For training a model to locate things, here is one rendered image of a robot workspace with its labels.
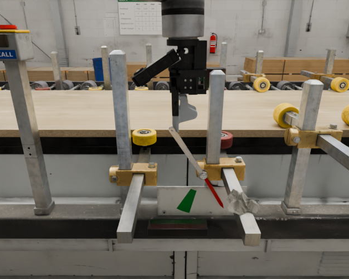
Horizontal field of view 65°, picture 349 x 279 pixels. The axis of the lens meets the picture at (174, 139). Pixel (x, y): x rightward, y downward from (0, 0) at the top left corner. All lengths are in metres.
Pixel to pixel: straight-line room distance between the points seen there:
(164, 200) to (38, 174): 0.37
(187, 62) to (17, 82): 0.43
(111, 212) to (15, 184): 0.46
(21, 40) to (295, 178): 0.81
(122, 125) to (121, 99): 0.07
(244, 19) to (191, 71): 7.51
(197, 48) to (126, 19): 7.39
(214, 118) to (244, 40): 7.40
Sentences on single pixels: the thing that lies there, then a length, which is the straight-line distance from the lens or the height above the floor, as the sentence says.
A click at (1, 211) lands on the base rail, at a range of 1.02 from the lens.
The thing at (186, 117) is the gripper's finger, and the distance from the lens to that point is 0.63.
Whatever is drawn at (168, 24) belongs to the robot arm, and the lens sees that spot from 0.59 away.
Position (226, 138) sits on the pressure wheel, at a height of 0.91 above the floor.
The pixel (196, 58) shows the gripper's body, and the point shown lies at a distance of 0.61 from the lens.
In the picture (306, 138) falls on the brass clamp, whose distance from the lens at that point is 0.81.
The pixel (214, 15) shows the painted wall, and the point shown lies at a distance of 7.96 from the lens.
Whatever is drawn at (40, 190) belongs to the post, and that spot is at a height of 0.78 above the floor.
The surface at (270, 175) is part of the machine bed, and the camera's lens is 1.09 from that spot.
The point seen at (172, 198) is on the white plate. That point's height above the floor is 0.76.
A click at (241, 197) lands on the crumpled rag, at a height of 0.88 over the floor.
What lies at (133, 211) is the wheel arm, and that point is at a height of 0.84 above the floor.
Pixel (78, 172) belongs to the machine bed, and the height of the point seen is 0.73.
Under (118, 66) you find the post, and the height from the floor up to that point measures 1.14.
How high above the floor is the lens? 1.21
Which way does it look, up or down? 21 degrees down
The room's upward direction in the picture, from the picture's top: straight up
